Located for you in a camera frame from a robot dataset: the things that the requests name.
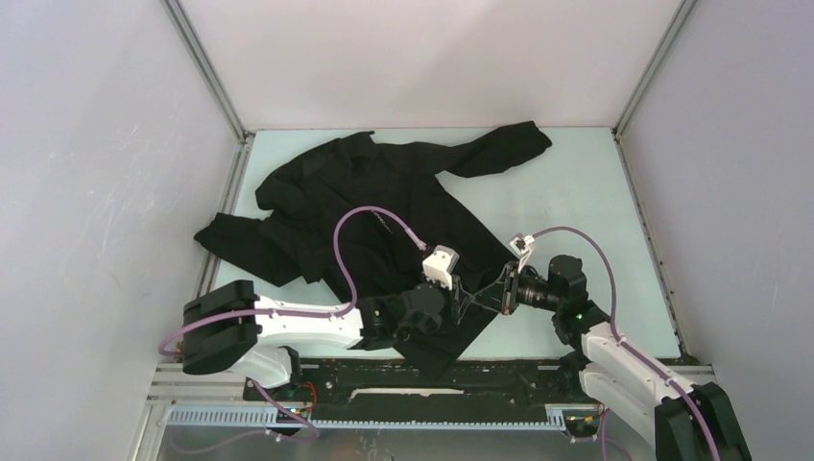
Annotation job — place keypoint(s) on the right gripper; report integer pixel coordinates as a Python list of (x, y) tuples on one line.
[(512, 282)]

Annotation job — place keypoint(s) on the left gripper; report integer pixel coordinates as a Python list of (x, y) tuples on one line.
[(452, 301)]

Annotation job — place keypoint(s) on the black jacket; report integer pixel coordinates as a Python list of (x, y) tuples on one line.
[(361, 216)]

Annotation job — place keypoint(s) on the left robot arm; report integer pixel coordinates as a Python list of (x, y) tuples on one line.
[(233, 329)]

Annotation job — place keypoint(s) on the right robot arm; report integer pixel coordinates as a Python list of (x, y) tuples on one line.
[(680, 418)]

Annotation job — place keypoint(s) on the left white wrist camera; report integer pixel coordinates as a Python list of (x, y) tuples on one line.
[(438, 266)]

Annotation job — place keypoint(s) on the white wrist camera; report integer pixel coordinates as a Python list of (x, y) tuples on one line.
[(523, 246), (438, 266)]

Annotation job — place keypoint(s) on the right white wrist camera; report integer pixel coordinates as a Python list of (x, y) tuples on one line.
[(523, 246)]

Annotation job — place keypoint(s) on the grey slotted cable duct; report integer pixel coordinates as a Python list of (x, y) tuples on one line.
[(268, 417)]

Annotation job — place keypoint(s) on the right aluminium frame post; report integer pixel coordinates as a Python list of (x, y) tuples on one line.
[(622, 128)]

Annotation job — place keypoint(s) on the aluminium frame post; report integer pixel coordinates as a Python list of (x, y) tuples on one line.
[(622, 128), (189, 37)]

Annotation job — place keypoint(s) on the left aluminium frame post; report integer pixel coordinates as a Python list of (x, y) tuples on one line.
[(189, 37)]

